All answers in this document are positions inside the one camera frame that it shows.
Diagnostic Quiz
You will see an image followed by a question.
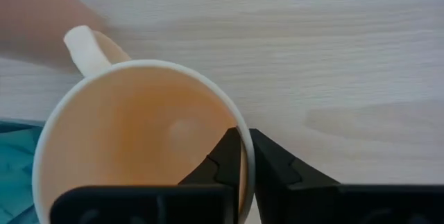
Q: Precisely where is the orange mug white rim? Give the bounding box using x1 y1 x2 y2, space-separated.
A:
31 25 257 224

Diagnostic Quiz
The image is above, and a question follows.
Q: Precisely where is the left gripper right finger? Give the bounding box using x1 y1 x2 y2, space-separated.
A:
249 128 444 224

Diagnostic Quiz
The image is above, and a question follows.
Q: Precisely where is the tall peach orange tumbler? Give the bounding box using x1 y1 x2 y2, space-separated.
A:
0 0 112 71

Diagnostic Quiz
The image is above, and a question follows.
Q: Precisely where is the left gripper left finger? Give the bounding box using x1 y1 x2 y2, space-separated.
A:
50 126 242 224

